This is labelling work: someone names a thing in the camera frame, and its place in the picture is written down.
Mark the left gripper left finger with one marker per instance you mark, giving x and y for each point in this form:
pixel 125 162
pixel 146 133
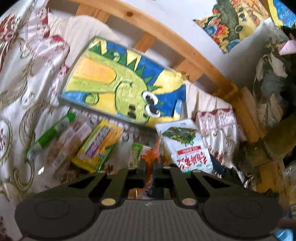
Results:
pixel 110 190

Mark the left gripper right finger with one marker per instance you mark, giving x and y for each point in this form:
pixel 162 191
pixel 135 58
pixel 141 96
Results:
pixel 186 189

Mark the orange snack packet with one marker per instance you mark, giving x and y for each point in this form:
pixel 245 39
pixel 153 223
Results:
pixel 149 155

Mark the white green seaweed snack bag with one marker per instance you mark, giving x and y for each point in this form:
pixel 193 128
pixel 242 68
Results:
pixel 184 145

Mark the yellow green candy pack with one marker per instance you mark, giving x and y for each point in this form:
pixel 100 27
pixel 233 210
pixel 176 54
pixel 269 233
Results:
pixel 96 149

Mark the clear pastry pack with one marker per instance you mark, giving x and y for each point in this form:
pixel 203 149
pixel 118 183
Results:
pixel 57 165

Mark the green white sausage stick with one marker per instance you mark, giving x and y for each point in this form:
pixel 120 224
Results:
pixel 47 136

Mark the dark blue snack box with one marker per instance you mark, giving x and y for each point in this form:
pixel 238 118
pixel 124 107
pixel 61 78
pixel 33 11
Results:
pixel 221 170

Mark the gold foil snack bag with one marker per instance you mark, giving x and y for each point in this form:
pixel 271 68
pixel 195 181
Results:
pixel 248 181

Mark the grey tray with dinosaur drawing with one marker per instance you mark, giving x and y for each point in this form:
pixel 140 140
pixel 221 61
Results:
pixel 117 81

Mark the camouflage fabric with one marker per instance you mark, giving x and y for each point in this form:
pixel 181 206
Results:
pixel 274 83

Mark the floral satin bed cover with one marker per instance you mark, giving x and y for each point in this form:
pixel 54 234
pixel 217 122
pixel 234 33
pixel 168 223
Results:
pixel 32 71

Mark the wooden bed headboard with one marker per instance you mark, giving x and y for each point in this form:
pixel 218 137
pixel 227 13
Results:
pixel 170 38

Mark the landscape hill drawing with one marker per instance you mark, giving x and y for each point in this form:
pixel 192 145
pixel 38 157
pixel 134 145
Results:
pixel 232 21

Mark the yellow cartoon drawing top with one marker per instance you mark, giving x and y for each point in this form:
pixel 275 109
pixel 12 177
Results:
pixel 281 14

